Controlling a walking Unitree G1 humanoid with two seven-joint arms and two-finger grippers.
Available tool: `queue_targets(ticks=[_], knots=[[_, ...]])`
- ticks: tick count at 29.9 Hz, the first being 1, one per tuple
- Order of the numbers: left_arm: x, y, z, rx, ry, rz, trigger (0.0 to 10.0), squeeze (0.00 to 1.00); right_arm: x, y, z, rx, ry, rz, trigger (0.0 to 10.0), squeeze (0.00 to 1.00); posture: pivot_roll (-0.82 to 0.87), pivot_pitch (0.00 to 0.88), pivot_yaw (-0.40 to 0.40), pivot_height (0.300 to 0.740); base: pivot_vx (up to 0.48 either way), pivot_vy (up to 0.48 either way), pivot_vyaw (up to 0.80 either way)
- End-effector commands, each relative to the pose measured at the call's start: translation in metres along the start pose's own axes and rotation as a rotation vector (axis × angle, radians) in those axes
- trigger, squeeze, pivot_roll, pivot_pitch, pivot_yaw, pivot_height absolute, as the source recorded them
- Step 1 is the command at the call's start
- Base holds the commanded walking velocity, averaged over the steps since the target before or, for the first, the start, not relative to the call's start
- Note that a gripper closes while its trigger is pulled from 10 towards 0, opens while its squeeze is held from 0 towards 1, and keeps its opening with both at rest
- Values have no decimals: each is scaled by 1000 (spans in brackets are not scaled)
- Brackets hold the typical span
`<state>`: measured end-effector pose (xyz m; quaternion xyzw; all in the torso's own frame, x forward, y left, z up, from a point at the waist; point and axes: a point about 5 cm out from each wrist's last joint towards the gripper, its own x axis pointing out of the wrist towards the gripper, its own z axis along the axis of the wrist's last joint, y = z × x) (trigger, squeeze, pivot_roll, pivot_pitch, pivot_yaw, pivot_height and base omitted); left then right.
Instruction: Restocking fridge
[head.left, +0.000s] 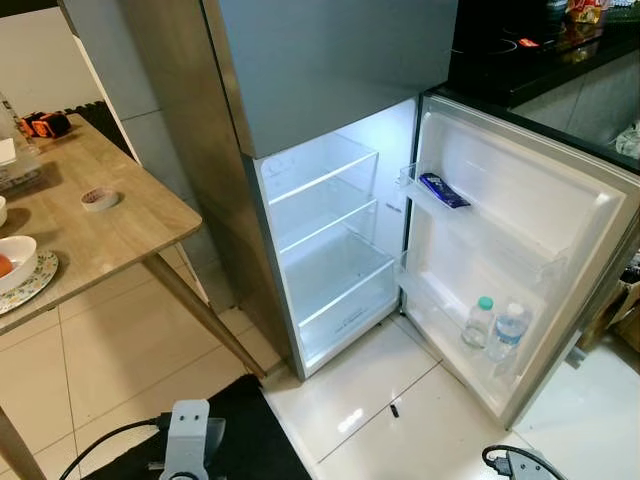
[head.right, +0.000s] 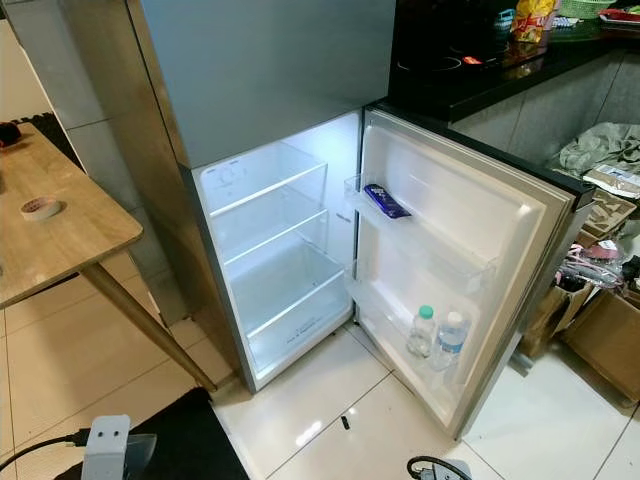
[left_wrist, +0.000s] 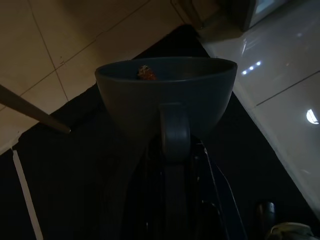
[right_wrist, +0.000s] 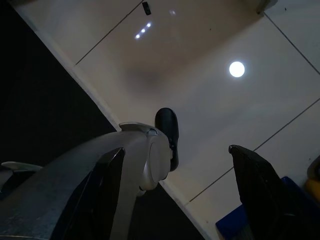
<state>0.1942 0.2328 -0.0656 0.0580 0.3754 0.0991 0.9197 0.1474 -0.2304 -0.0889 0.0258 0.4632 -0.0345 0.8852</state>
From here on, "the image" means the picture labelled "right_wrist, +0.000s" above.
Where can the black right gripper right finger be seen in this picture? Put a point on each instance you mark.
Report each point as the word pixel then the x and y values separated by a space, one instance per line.
pixel 262 200

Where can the black floor mat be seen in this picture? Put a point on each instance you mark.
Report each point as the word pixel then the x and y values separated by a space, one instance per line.
pixel 37 87

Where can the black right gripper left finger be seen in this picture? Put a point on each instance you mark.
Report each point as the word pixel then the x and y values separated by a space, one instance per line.
pixel 100 200

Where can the blue plastic crate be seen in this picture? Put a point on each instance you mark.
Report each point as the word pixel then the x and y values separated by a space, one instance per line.
pixel 230 220

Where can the small black floor object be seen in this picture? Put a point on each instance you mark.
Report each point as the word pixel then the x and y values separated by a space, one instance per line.
pixel 146 8

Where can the yellow object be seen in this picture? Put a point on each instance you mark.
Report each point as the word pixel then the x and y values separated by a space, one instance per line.
pixel 313 185

